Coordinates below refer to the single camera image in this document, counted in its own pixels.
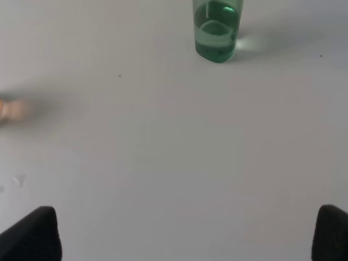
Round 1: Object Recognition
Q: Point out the green transparent water bottle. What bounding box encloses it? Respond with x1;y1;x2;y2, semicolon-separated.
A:
192;0;244;63

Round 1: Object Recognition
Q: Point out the pink translucent plastic cup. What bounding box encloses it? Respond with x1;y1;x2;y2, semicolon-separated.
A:
1;96;30;126

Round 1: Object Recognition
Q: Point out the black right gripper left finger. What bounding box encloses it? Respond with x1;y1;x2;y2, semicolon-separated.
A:
1;206;63;261

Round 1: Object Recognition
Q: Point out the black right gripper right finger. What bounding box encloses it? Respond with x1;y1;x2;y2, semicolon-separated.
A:
311;204;347;261

